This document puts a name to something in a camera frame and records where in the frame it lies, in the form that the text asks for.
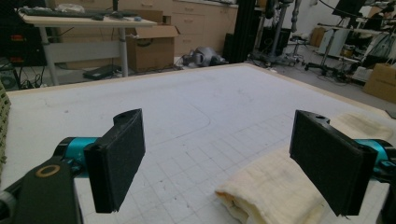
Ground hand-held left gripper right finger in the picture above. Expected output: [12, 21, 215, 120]
[289, 109, 396, 217]

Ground open cardboard box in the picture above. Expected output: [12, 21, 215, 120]
[125, 23, 181, 74]

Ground grey device on floor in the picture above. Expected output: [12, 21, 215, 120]
[181, 46, 229, 68]

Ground white desk with metal legs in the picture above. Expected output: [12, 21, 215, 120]
[18, 8, 159, 87]

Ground black keyboard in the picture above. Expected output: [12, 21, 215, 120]
[19, 7, 95, 19]

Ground flat black device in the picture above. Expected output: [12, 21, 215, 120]
[81, 63, 123, 81]

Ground white side table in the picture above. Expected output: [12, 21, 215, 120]
[317, 22, 391, 68]

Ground small brown cardboard box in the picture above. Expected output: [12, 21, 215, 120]
[309, 26, 327, 49]

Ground black metal pillar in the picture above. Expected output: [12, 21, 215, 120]
[229, 0, 257, 65]

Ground patterned green cloth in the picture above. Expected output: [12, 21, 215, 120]
[0, 79, 12, 185]

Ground flat cardboard box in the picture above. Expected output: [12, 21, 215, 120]
[361, 63, 396, 105]

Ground beige wooden cabinets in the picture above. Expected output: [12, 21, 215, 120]
[49, 0, 239, 70]

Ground cream cloth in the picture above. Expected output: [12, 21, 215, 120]
[214, 112, 395, 224]

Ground metal stand with wheeled base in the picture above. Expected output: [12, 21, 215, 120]
[248, 0, 299, 68]

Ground black monitor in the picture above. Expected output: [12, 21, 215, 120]
[331, 0, 368, 19]

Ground black computer tower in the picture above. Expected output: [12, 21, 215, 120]
[0, 11, 49, 67]

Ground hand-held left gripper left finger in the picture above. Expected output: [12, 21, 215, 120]
[54, 108, 147, 215]

